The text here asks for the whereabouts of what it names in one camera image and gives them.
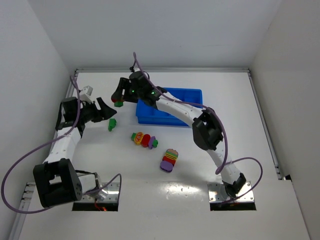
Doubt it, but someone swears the small green lego brick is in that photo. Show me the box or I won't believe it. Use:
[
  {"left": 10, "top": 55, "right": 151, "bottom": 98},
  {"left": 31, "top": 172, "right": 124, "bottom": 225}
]
[{"left": 114, "top": 101, "right": 124, "bottom": 108}]

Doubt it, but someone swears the green curved lego brick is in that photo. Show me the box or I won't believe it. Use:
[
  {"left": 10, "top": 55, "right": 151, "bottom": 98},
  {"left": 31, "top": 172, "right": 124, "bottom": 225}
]
[{"left": 108, "top": 118, "right": 117, "bottom": 132}]

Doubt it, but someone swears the red flower lego brick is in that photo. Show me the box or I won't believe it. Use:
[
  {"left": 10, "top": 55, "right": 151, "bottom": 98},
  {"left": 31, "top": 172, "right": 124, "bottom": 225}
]
[{"left": 111, "top": 98, "right": 121, "bottom": 103}]

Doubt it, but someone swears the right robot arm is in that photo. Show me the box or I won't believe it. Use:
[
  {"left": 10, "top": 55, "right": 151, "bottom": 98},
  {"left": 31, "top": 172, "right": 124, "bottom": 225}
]
[{"left": 111, "top": 71, "right": 246, "bottom": 199}]

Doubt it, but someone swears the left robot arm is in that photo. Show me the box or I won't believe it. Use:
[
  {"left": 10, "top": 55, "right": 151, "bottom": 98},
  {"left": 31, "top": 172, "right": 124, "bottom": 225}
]
[{"left": 33, "top": 96, "right": 117, "bottom": 208}]

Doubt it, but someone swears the blue divided plastic bin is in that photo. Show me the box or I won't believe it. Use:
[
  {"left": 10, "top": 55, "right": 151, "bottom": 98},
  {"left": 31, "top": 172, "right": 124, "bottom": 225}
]
[{"left": 135, "top": 87, "right": 203, "bottom": 127}]

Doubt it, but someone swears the green lego end brick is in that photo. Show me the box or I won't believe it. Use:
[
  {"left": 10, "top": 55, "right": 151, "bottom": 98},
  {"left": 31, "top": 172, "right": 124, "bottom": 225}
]
[{"left": 131, "top": 133, "right": 137, "bottom": 141}]

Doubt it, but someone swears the yellow printed lego brick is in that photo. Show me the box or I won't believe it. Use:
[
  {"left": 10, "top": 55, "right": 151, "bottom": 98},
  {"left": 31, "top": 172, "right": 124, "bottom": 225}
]
[{"left": 133, "top": 132, "right": 144, "bottom": 145}]

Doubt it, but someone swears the red round lego brick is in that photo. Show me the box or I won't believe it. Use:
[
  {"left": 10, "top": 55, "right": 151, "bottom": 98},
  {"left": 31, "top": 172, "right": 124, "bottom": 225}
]
[{"left": 141, "top": 134, "right": 151, "bottom": 148}]

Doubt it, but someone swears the green lego brick with studs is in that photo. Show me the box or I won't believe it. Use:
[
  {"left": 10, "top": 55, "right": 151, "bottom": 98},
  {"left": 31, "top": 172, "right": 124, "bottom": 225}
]
[{"left": 152, "top": 139, "right": 159, "bottom": 148}]

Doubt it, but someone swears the burger printed lego brick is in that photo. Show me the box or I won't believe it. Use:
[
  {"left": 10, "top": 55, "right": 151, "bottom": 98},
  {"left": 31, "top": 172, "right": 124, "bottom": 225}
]
[{"left": 165, "top": 148, "right": 179, "bottom": 161}]

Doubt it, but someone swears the red lego brick in stack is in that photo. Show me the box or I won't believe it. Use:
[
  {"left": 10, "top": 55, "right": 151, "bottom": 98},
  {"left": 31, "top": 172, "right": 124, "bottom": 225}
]
[{"left": 162, "top": 155, "right": 177, "bottom": 166}]

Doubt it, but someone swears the purple rounded lego brick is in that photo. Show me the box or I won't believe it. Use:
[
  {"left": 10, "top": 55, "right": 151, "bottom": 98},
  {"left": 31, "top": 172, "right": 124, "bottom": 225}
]
[{"left": 160, "top": 160, "right": 174, "bottom": 173}]

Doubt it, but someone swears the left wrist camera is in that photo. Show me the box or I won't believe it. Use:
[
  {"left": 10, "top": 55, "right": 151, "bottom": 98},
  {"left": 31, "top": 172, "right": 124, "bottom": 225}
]
[{"left": 79, "top": 85, "right": 93, "bottom": 104}]

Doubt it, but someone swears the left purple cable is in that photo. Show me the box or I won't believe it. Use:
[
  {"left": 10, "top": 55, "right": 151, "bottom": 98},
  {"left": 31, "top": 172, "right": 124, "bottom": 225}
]
[{"left": 0, "top": 75, "right": 122, "bottom": 214}]

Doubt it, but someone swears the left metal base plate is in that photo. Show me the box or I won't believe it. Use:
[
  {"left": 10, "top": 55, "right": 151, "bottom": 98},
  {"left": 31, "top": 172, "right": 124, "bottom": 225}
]
[{"left": 80, "top": 182, "right": 120, "bottom": 204}]

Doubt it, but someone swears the metal base plate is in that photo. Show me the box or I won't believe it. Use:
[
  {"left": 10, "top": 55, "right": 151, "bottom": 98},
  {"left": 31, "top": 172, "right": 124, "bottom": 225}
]
[
  {"left": 207, "top": 182, "right": 255, "bottom": 204},
  {"left": 80, "top": 182, "right": 120, "bottom": 204}
]

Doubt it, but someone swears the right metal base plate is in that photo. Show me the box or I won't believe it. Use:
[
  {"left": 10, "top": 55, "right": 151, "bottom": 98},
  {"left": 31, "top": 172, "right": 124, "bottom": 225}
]
[{"left": 207, "top": 182, "right": 255, "bottom": 204}]

